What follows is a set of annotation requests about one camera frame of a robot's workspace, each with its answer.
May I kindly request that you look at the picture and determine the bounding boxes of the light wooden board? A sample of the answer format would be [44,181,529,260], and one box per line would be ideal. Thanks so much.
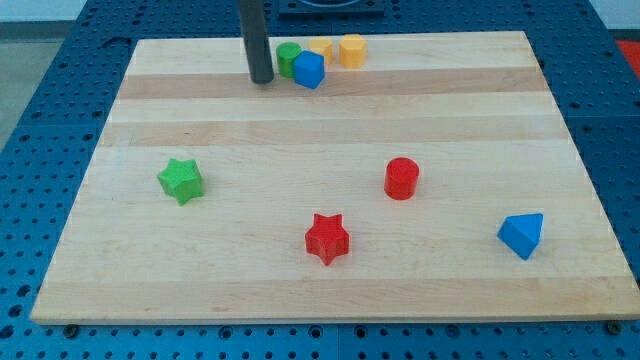
[31,31,639,325]

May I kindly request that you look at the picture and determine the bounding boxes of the yellow block behind blue cube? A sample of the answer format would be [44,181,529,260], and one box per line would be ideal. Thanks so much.
[308,37,333,65]

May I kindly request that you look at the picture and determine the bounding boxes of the black cylindrical robot arm rod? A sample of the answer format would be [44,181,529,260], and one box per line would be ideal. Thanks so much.
[238,0,274,85]

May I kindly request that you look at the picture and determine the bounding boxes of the blue triangular prism block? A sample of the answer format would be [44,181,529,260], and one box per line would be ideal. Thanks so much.
[497,213,544,260]

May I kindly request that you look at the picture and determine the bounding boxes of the green cylinder block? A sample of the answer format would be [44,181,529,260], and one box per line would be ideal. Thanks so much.
[276,42,302,78]

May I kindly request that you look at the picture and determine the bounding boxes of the red star block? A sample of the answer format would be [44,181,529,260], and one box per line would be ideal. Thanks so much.
[305,214,350,266]

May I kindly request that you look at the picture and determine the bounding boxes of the yellow hexagonal block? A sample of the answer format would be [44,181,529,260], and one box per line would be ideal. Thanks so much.
[339,34,367,69]

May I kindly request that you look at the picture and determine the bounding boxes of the red cylinder block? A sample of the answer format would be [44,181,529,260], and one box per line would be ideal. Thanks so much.
[384,157,420,200]

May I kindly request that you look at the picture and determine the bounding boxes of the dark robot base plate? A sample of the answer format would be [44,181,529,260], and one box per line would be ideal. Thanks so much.
[274,0,388,17]

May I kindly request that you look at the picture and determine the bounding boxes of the blue perforated table frame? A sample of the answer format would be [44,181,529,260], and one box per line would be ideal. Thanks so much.
[1,0,639,359]

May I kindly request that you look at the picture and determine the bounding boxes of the green star block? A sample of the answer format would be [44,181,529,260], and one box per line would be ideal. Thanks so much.
[156,158,204,206]

